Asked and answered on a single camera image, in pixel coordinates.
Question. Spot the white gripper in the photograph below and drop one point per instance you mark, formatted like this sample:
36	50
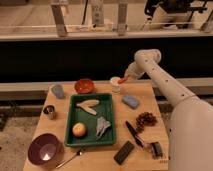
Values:
129	75

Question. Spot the orange red pepper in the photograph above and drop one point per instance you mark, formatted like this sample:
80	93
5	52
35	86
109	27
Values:
122	80

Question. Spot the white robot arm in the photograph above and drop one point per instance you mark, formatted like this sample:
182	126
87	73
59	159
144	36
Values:
191	124

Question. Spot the white paper cup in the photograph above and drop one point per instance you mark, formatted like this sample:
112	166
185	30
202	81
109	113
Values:
116	87

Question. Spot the light blue cup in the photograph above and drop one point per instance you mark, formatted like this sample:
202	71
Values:
57	90

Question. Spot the small metal cup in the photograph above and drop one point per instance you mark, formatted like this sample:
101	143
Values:
49	111

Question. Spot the blue sponge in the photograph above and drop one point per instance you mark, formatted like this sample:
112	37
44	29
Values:
130	101

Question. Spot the bunch of dark grapes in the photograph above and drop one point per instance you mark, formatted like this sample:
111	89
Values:
145	119

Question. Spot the red bowl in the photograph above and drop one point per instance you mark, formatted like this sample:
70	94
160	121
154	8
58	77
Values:
84	86

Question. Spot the beige wooden spatula piece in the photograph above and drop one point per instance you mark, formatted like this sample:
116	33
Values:
88	105

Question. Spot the wooden board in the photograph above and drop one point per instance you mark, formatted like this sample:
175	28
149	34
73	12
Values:
101	158

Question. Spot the grey crumpled cloth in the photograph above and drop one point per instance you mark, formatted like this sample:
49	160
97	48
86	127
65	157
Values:
101	127

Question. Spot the green plastic tray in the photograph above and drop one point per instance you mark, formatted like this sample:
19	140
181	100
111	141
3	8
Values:
78	115

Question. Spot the black rectangular block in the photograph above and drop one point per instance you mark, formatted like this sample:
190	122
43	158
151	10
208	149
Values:
123	152

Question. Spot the red yellow apple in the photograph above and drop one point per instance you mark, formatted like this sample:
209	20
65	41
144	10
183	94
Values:
79	130

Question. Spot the metal spoon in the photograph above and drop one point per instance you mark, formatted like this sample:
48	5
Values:
78	153

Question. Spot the purple bowl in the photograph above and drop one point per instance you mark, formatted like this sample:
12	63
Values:
44	149

